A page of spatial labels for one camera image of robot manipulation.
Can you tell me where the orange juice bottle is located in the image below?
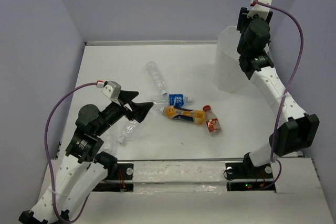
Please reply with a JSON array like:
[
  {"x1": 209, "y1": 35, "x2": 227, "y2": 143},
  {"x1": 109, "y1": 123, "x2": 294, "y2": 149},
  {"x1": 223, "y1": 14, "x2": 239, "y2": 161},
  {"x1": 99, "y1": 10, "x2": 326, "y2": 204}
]
[{"x1": 161, "y1": 105, "x2": 205, "y2": 124}]

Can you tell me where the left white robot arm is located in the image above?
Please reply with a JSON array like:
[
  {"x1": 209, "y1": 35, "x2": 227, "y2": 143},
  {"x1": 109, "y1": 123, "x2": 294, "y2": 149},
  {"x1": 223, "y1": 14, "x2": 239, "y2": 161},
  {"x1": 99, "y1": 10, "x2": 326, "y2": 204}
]
[{"x1": 19, "y1": 91, "x2": 153, "y2": 223}]

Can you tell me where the clear bottle blue-white cap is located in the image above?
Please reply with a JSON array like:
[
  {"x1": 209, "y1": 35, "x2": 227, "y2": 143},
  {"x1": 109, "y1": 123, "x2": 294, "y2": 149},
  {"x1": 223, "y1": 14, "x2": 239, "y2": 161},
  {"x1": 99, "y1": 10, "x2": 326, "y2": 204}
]
[{"x1": 145, "y1": 61, "x2": 168, "y2": 95}]

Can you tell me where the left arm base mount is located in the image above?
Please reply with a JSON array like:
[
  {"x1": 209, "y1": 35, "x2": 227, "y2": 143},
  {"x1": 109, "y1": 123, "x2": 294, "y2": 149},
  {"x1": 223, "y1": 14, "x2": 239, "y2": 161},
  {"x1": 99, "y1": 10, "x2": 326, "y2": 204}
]
[{"x1": 93, "y1": 163, "x2": 134, "y2": 193}]

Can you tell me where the blue label water bottle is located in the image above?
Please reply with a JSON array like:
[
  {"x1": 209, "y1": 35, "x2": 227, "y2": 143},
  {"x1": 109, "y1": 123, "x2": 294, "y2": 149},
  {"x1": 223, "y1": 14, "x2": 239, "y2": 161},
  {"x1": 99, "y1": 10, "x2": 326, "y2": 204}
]
[{"x1": 151, "y1": 94, "x2": 194, "y2": 107}]

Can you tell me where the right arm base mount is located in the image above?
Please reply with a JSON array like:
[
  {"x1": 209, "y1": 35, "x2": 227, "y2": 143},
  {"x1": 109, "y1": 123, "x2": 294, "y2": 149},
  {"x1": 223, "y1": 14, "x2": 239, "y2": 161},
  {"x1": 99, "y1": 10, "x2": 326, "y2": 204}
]
[{"x1": 223, "y1": 162, "x2": 276, "y2": 191}]

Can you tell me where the red cap small bottle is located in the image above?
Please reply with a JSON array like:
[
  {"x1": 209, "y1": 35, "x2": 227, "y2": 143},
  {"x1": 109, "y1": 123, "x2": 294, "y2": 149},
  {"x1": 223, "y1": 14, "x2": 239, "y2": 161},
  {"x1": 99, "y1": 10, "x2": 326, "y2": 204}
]
[{"x1": 203, "y1": 105, "x2": 222, "y2": 135}]

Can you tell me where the white octagonal plastic bin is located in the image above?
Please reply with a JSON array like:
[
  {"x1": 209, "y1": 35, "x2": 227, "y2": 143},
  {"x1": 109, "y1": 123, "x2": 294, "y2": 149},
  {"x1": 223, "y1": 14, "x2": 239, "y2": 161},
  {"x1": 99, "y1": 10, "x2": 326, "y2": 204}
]
[{"x1": 213, "y1": 26, "x2": 250, "y2": 93}]

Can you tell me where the clear bottle near left arm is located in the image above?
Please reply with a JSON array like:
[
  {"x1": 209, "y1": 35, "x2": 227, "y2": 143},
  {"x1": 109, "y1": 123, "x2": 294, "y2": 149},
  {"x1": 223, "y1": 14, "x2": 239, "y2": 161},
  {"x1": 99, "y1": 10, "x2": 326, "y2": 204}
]
[{"x1": 118, "y1": 121, "x2": 140, "y2": 146}]

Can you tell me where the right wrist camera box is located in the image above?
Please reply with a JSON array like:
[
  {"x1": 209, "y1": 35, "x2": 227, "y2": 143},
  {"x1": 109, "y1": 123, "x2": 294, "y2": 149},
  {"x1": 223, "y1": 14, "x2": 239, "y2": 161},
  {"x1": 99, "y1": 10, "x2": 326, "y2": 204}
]
[{"x1": 247, "y1": 0, "x2": 272, "y2": 20}]

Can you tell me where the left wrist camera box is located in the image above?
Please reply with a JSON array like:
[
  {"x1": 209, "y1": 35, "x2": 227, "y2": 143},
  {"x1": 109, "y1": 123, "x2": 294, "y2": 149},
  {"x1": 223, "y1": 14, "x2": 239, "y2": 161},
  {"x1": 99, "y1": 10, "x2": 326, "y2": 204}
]
[{"x1": 101, "y1": 81, "x2": 121, "y2": 101}]

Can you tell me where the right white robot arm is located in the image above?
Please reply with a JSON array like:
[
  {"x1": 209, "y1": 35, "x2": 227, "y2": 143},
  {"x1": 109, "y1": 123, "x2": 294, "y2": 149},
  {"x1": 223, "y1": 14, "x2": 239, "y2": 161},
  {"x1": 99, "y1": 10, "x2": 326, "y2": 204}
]
[{"x1": 234, "y1": 7, "x2": 320, "y2": 178}]

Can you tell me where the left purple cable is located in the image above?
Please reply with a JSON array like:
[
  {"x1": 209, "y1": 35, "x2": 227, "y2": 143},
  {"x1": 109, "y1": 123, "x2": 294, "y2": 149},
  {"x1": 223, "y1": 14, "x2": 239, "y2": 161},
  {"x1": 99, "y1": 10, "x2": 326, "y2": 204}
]
[{"x1": 44, "y1": 81, "x2": 98, "y2": 221}]

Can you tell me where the metal rail front edge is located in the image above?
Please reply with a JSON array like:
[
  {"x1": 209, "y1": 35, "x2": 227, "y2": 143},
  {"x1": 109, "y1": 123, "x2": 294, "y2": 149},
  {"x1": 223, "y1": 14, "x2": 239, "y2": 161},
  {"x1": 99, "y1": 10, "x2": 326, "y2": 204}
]
[{"x1": 118, "y1": 157, "x2": 243, "y2": 163}]

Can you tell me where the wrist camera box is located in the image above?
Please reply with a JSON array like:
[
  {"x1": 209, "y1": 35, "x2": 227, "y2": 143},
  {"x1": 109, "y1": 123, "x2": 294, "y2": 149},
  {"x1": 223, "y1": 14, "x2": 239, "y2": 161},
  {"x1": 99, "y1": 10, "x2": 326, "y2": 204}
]
[
  {"x1": 101, "y1": 81, "x2": 121, "y2": 101},
  {"x1": 247, "y1": 0, "x2": 272, "y2": 20}
]

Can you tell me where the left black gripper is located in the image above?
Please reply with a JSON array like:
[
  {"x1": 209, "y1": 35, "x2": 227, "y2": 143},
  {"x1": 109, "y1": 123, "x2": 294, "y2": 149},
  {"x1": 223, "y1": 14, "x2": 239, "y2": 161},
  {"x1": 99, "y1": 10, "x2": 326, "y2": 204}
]
[{"x1": 95, "y1": 90, "x2": 154, "y2": 135}]

